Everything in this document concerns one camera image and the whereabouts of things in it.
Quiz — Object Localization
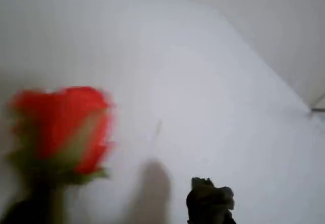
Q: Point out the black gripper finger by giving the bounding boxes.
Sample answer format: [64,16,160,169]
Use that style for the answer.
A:
[0,198,55,224]
[185,176,237,224]

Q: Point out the red artificial rose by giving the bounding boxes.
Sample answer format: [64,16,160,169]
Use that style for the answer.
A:
[4,85,118,224]

